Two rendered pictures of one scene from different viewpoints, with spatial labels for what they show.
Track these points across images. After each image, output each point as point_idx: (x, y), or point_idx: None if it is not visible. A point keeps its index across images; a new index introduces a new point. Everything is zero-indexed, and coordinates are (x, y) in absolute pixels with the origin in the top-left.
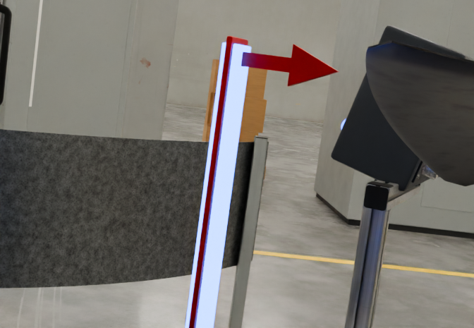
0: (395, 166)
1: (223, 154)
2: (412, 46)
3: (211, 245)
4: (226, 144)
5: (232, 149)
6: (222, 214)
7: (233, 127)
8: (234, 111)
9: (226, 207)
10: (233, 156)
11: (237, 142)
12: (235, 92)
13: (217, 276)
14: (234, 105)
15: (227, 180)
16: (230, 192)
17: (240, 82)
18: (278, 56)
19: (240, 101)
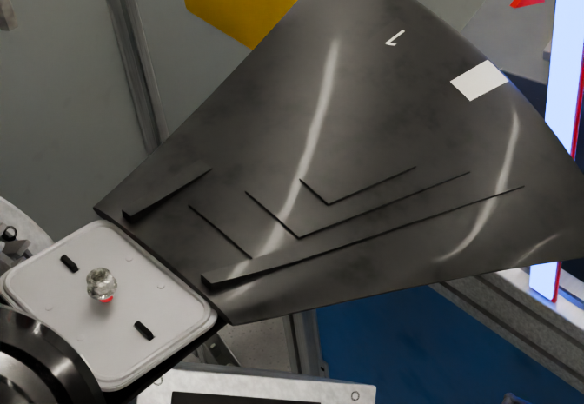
0: None
1: (554, 29)
2: None
3: (548, 95)
4: (558, 23)
5: (570, 33)
6: (562, 81)
7: (568, 15)
8: (567, 1)
9: (568, 78)
10: (574, 42)
11: (579, 33)
12: None
13: (564, 129)
14: None
15: (566, 56)
16: (574, 70)
17: None
18: None
19: None
